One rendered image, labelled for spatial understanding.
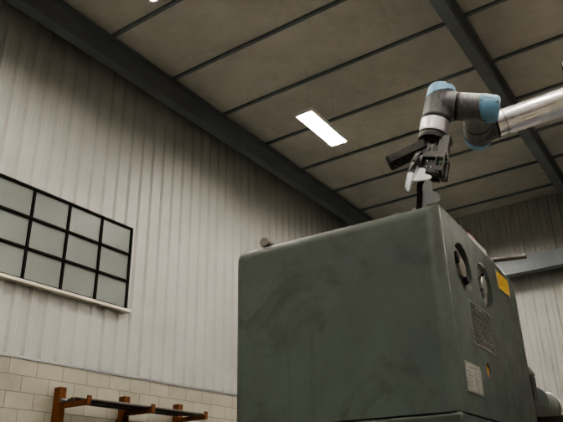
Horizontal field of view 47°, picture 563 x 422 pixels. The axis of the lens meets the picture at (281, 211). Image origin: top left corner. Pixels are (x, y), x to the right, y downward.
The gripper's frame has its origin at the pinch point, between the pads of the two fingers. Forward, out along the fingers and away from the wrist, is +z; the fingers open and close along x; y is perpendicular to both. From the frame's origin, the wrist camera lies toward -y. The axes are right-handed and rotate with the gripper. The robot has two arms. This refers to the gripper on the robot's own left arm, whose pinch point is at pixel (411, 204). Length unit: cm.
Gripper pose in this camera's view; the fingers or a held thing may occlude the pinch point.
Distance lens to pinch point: 167.8
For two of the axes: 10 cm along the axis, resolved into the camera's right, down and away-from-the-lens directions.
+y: 8.9, 0.7, -4.5
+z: -2.4, 9.1, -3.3
